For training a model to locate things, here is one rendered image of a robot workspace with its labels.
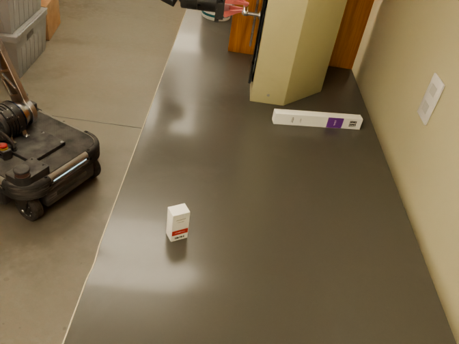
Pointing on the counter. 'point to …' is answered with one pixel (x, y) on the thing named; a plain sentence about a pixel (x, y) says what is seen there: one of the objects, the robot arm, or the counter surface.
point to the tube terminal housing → (295, 49)
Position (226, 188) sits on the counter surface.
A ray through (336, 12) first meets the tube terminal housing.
